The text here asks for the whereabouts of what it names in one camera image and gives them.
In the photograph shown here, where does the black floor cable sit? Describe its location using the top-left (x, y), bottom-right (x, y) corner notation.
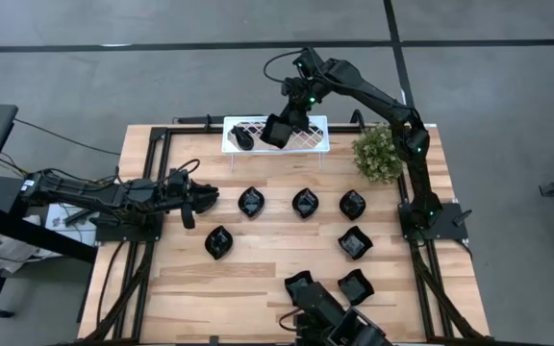
top-left (13, 118), bottom-right (122, 158)

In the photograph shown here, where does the black gripper-shaped object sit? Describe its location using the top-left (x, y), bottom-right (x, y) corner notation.
top-left (278, 281), bottom-right (396, 346)

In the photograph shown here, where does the white paper sheet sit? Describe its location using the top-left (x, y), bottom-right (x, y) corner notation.
top-left (44, 201), bottom-right (99, 247)

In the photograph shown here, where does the white lattice shelf rack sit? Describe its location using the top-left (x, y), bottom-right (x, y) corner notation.
top-left (221, 114), bottom-right (331, 156)

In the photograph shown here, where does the black desk beam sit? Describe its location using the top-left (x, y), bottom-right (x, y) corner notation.
top-left (0, 204), bottom-right (98, 266)

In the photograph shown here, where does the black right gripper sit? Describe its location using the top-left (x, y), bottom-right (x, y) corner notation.
top-left (272, 88), bottom-right (319, 136)

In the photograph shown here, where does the black hanging cable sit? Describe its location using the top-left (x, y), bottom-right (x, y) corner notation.
top-left (94, 239), bottom-right (125, 333)

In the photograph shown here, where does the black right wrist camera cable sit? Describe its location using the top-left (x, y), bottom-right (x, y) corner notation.
top-left (262, 46), bottom-right (307, 88)

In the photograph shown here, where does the white bag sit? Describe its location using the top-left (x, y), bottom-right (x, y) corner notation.
top-left (0, 214), bottom-right (58, 277)

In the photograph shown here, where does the black leaf-shaped mini plate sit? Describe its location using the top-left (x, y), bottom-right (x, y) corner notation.
top-left (237, 185), bottom-right (266, 218)
top-left (204, 225), bottom-right (235, 261)
top-left (291, 187), bottom-right (320, 220)
top-left (193, 185), bottom-right (219, 215)

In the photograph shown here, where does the black teardrop mini plate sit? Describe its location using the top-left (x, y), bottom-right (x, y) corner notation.
top-left (230, 125), bottom-right (255, 151)

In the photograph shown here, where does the group of black bowls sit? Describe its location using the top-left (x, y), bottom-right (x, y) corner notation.
top-left (339, 188), bottom-right (367, 222)

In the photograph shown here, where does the black power strip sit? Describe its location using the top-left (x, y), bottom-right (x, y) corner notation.
top-left (173, 113), bottom-right (264, 125)

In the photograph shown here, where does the black hand tool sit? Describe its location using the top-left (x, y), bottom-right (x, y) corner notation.
top-left (63, 209), bottom-right (101, 230)

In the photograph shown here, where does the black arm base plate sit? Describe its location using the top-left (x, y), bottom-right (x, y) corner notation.
top-left (398, 201), bottom-right (469, 242)
top-left (94, 204), bottom-right (165, 244)

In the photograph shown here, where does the black wavy square mini plate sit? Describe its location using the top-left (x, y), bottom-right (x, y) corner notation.
top-left (337, 268), bottom-right (375, 308)
top-left (337, 225), bottom-right (374, 261)
top-left (284, 269), bottom-right (315, 305)
top-left (259, 113), bottom-right (295, 150)

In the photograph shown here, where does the green artificial potted plant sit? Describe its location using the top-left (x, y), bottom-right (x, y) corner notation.
top-left (351, 123), bottom-right (409, 185)

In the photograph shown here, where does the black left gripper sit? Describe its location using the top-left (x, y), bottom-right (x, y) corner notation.
top-left (159, 178), bottom-right (220, 231)

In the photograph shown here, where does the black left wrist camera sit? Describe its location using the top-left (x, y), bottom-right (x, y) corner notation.
top-left (164, 166), bottom-right (189, 191)

